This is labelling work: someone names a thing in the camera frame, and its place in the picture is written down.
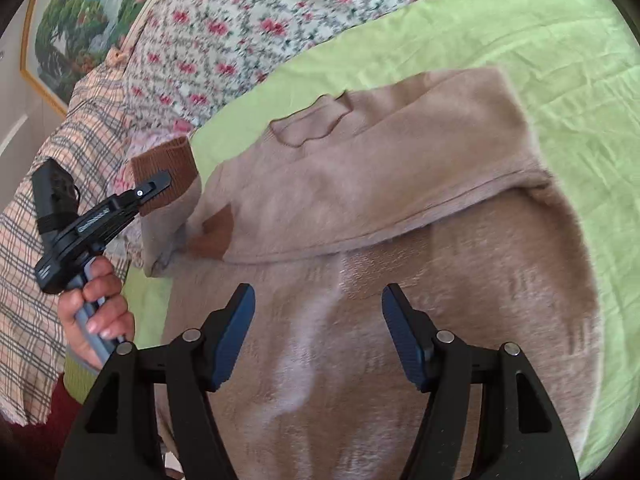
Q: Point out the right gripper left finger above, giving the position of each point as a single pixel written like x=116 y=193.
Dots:
x=115 y=434

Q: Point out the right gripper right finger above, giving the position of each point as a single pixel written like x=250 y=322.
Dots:
x=520 y=434

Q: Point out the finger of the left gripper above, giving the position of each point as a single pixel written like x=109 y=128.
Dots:
x=152 y=187

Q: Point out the beige knit sweater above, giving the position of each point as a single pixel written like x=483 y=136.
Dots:
x=435 y=183

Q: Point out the red sleeve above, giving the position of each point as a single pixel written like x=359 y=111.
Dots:
x=33 y=451

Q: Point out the small floral quilt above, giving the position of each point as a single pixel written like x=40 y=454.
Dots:
x=187 y=59

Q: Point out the framed landscape painting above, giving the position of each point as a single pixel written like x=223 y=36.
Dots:
x=64 y=40

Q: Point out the green bed sheet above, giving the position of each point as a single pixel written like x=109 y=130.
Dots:
x=574 y=67

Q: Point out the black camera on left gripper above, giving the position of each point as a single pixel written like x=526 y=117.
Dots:
x=56 y=197

